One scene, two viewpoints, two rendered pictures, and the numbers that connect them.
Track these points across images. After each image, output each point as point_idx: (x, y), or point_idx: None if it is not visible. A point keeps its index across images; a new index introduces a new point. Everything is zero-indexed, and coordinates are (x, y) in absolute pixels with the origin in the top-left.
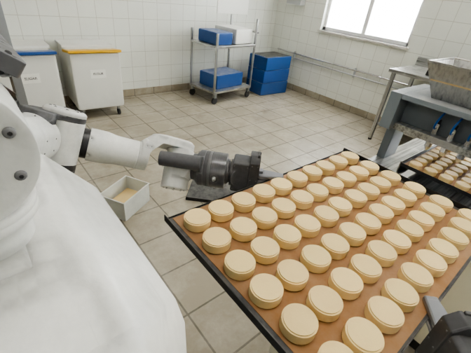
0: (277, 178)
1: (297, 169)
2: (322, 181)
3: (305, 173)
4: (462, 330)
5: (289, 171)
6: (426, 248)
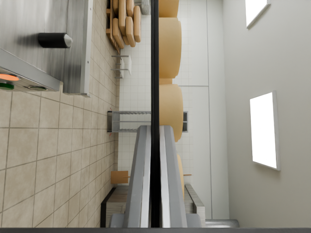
0: (183, 180)
1: (155, 20)
2: (170, 83)
3: (173, 75)
4: None
5: (158, 67)
6: None
